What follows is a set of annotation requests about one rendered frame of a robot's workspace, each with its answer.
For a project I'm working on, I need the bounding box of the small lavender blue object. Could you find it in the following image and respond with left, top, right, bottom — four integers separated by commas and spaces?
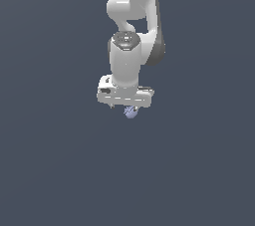
124, 106, 138, 119

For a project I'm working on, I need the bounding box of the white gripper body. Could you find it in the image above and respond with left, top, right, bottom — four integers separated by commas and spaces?
96, 74, 155, 109

